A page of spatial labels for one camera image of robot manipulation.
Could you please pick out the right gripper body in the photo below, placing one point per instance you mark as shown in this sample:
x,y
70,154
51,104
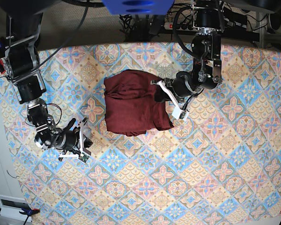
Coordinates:
x,y
65,139

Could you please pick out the white wall socket box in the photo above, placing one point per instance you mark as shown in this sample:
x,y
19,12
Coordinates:
x,y
10,207

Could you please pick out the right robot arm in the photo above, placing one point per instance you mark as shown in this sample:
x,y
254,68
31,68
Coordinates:
x,y
20,64

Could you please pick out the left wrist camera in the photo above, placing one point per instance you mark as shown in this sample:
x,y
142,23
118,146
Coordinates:
x,y
180,114

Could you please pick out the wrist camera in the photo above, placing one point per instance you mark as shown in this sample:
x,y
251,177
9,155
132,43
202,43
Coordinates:
x,y
83,157
180,114

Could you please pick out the white power strip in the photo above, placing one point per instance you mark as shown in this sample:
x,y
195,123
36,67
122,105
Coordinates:
x,y
179,26

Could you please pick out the blue orange clamp lower left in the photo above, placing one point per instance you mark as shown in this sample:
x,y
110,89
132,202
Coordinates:
x,y
25,212

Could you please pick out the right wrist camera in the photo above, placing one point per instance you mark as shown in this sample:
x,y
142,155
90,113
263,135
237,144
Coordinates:
x,y
83,157

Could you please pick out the patterned tablecloth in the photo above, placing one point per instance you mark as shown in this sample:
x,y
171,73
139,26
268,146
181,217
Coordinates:
x,y
222,166

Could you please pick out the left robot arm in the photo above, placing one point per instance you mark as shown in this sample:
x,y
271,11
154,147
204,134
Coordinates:
x,y
208,19

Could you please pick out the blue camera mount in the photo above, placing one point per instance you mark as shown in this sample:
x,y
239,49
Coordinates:
x,y
138,7

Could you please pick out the dark red t-shirt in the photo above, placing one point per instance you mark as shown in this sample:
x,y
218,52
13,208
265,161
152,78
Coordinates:
x,y
130,106

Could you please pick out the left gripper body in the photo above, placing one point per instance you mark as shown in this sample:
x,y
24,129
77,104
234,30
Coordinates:
x,y
182,86

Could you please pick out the black round object top right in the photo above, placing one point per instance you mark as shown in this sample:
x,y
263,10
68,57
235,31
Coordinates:
x,y
275,21

